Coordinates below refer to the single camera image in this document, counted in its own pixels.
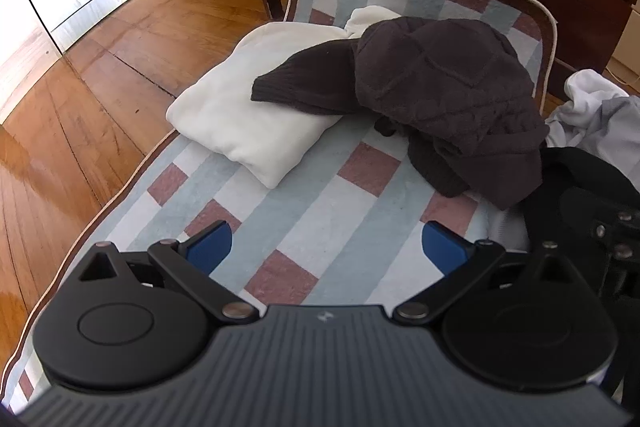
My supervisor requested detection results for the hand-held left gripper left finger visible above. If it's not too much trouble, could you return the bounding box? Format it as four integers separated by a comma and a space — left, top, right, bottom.
75, 221, 261, 323

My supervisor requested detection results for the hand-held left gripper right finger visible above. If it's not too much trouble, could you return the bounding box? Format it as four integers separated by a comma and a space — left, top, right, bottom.
392, 221, 581, 323

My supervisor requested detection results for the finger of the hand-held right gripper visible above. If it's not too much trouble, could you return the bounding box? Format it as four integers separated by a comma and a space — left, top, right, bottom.
560, 187, 640, 303

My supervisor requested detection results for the brown knit sweater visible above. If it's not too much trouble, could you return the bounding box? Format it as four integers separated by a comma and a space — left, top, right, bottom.
250, 17, 551, 211

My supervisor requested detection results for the black garment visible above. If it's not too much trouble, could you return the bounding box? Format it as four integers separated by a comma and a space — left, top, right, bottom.
522, 147, 640, 258

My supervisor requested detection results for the grey garment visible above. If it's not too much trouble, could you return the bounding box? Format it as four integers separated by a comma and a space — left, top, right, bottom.
575, 96, 640, 172

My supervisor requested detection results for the checkered rug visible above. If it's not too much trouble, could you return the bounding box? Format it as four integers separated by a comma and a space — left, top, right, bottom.
0, 0, 558, 418

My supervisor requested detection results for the white garment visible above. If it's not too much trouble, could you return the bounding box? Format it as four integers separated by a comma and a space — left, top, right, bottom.
545, 69, 631, 148

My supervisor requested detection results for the cream folded sweater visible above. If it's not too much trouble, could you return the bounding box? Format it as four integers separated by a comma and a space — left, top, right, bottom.
166, 5, 403, 189

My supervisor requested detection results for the cream box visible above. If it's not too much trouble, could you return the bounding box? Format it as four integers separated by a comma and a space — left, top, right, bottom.
606, 2, 640, 80

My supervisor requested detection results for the white cable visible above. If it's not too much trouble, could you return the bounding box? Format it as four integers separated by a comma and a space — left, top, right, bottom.
606, 66, 640, 94

